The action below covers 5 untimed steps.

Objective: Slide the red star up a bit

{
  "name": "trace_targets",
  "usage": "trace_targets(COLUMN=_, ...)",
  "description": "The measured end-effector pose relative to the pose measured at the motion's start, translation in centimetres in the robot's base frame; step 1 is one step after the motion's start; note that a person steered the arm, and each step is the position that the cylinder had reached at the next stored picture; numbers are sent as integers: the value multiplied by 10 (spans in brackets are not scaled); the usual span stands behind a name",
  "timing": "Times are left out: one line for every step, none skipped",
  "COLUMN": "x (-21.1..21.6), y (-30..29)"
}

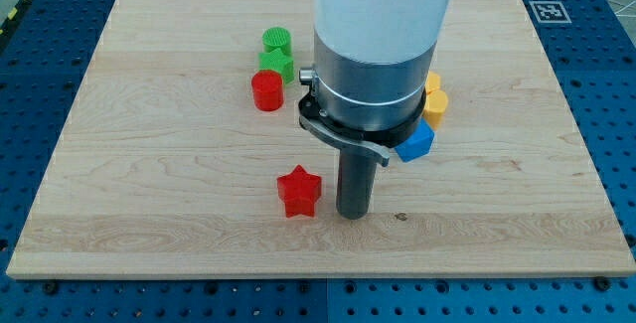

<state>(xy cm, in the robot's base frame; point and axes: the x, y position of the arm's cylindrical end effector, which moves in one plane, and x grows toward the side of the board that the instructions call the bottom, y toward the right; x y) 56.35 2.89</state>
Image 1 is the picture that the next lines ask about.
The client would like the blue pentagon block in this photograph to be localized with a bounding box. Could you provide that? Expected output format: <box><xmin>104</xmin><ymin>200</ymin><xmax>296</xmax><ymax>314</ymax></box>
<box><xmin>395</xmin><ymin>118</ymin><xmax>435</xmax><ymax>162</ymax></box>

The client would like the green cylinder block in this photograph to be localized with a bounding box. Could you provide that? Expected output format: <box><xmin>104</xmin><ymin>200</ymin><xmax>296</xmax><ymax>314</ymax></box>
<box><xmin>261</xmin><ymin>27</ymin><xmax>292</xmax><ymax>56</ymax></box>

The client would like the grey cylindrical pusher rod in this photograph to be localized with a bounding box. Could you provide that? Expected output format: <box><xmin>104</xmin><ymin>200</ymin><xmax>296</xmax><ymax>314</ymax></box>
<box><xmin>336</xmin><ymin>146</ymin><xmax>378</xmax><ymax>220</ymax></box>

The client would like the yellow cylinder block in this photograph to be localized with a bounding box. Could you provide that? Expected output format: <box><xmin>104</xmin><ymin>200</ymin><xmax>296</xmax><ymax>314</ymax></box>
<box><xmin>422</xmin><ymin>89</ymin><xmax>449</xmax><ymax>130</ymax></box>

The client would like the wooden board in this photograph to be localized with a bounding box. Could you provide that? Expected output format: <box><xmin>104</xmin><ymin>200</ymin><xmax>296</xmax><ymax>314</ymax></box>
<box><xmin>7</xmin><ymin>0</ymin><xmax>635</xmax><ymax>280</ymax></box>

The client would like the black clamp ring with lever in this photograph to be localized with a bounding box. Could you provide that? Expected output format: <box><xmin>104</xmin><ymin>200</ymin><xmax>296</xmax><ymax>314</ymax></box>
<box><xmin>298</xmin><ymin>93</ymin><xmax>424</xmax><ymax>167</ymax></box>

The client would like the green star block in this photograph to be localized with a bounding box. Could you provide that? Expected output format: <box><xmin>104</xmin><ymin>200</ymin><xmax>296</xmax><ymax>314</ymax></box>
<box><xmin>258</xmin><ymin>49</ymin><xmax>294</xmax><ymax>84</ymax></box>

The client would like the fiducial marker tag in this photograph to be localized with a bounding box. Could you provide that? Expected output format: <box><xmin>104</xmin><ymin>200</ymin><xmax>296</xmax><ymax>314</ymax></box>
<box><xmin>530</xmin><ymin>0</ymin><xmax>571</xmax><ymax>24</ymax></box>

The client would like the yellow block behind arm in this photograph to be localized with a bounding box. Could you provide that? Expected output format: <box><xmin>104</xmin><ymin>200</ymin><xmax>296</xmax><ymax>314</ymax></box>
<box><xmin>425</xmin><ymin>71</ymin><xmax>441</xmax><ymax>94</ymax></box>

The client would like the red star block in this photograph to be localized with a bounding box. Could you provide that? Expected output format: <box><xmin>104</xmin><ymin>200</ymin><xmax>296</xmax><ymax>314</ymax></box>
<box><xmin>276</xmin><ymin>165</ymin><xmax>322</xmax><ymax>218</ymax></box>

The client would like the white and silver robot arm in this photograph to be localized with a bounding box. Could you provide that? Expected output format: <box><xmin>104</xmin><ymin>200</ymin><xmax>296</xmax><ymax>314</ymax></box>
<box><xmin>298</xmin><ymin>0</ymin><xmax>449</xmax><ymax>220</ymax></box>

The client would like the red cylinder block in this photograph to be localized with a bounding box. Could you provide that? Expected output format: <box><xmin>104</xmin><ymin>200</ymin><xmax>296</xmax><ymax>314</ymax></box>
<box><xmin>250</xmin><ymin>70</ymin><xmax>284</xmax><ymax>111</ymax></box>

